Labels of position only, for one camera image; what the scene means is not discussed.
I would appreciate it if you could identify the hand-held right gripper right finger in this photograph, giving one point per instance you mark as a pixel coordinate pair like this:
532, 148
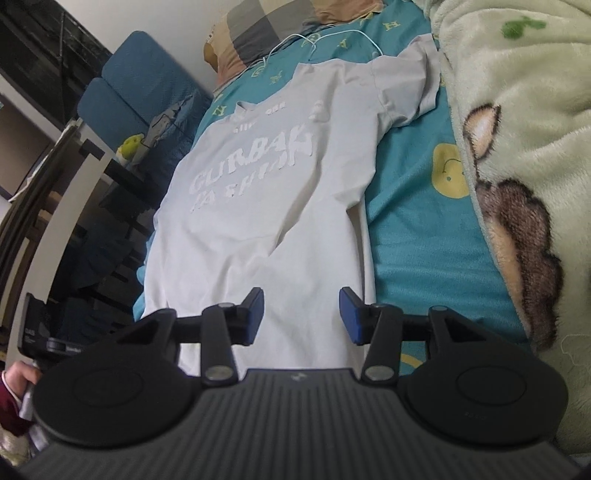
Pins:
351, 316

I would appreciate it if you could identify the teal printed bed sheet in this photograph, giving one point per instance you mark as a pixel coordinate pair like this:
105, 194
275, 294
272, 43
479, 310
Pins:
415, 249

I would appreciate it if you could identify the silver refrigerator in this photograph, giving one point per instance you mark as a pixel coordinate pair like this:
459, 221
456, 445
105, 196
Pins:
18, 152

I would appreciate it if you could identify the dark table with white edge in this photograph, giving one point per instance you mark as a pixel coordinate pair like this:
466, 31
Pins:
44, 240

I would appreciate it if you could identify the dark barred window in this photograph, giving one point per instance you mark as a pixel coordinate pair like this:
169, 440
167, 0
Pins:
46, 55

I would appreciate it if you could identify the green printed fleece blanket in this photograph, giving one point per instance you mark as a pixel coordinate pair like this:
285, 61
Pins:
531, 138

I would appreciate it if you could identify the blue covered chair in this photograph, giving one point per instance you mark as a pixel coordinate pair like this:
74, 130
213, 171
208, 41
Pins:
147, 64
101, 258
111, 106

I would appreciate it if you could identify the white t-shirt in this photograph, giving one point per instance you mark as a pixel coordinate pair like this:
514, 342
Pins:
277, 184

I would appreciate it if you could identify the grey cloth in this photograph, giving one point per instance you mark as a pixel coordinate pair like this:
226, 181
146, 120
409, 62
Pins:
161, 122

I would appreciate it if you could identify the green plush toy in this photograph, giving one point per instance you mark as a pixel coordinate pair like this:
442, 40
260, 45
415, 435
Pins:
130, 146

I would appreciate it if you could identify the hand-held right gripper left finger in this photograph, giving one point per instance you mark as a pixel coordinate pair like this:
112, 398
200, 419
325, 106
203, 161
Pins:
254, 318

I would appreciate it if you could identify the checkered pillow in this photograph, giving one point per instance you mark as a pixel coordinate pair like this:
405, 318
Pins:
258, 27

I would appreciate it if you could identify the person's left hand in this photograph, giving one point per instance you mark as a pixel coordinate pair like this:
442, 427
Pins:
18, 376

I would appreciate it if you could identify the brown pillow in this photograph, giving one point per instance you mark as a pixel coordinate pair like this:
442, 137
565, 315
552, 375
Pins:
211, 55

